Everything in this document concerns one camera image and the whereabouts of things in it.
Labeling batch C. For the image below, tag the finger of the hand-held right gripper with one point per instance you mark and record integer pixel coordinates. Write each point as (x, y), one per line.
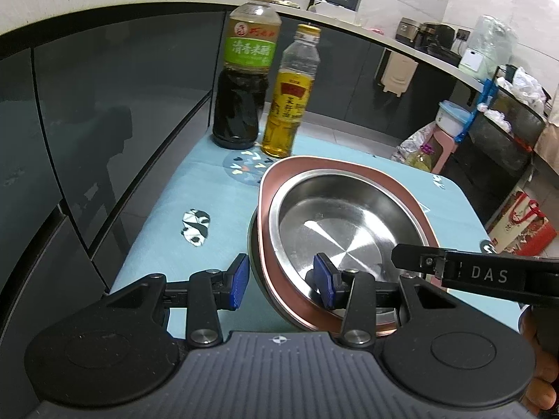
(415, 259)

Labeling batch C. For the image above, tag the red gift bag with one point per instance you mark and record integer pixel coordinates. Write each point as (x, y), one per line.
(522, 227)

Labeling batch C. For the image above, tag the person's right hand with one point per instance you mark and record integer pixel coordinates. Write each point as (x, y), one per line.
(535, 384)

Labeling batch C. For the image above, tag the black countertop appliance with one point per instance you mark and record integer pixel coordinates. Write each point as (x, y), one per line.
(439, 39)

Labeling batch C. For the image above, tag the yellow oil jug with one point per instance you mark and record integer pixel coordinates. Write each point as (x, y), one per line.
(422, 159)

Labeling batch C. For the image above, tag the white appliance under plastic cover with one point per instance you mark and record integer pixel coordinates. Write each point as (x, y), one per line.
(487, 52)

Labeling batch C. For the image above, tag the white plastic bags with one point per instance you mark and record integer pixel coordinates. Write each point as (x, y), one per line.
(526, 87)

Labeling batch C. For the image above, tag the round patterned coaster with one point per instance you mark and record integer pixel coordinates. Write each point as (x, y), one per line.
(244, 170)

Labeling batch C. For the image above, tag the pink bowl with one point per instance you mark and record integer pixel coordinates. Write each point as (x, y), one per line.
(273, 183)

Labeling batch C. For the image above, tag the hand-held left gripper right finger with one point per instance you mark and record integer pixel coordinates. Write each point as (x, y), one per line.
(325, 283)

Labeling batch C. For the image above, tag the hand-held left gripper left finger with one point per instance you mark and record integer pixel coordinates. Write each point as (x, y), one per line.
(240, 282)

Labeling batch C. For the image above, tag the stainless steel bowl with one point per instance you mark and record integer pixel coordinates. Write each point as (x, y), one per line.
(340, 214)

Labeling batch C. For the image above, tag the wall socket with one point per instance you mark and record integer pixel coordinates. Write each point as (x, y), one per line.
(463, 34)

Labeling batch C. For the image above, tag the silver rice cooker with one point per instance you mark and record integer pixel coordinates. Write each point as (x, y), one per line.
(408, 30)

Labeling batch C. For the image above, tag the cooking oil bottle yellow label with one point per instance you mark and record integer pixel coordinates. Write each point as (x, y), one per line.
(284, 131)

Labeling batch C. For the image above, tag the light blue panda tablecloth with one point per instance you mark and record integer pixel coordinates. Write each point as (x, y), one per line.
(218, 196)

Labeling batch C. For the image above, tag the blue-lidded plastic container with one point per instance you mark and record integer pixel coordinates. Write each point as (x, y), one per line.
(450, 118)

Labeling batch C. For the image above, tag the dark metal cart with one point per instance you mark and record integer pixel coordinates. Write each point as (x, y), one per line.
(502, 144)

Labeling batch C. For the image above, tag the beige hanging trash bin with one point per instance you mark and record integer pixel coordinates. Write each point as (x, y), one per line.
(398, 74)

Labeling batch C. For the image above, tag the dark vinegar bottle green label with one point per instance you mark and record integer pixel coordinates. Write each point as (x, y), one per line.
(238, 109)

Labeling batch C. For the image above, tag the pink plastic stool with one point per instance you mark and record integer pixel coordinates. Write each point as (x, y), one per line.
(443, 152)

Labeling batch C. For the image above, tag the crumpled plastic bag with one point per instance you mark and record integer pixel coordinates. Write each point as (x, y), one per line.
(408, 144)

